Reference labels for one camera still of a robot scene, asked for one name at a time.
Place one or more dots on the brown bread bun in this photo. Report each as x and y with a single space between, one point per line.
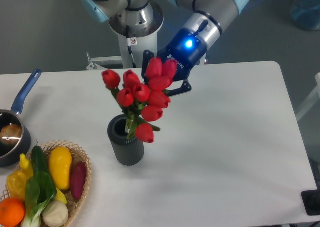
10 134

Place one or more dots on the orange fruit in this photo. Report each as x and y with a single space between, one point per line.
12 212

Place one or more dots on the purple sweet potato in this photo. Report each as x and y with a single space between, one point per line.
78 179

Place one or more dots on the white metal base frame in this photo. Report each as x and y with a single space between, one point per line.
117 62

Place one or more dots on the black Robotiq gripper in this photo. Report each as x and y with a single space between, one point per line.
187 49

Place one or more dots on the yellow bell pepper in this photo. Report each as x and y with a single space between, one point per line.
16 184

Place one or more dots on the black device at edge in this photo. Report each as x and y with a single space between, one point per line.
311 201

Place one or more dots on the dark green cucumber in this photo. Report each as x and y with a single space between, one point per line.
39 160

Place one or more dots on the blue handled saucepan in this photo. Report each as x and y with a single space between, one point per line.
9 155

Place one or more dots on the beige garlic bulb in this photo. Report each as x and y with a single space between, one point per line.
56 214

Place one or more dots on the red tulip bouquet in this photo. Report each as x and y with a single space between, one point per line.
142 102

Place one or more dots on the yellow mango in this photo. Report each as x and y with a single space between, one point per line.
60 163

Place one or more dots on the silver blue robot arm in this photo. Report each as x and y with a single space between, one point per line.
211 17

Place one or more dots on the dark grey ribbed vase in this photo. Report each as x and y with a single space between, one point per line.
128 152

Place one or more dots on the woven wicker basket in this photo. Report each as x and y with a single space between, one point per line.
78 154

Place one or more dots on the white frame at right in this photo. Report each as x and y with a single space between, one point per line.
309 101

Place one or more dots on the green bok choy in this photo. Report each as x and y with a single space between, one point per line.
40 190

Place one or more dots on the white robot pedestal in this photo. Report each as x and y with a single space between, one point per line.
137 31

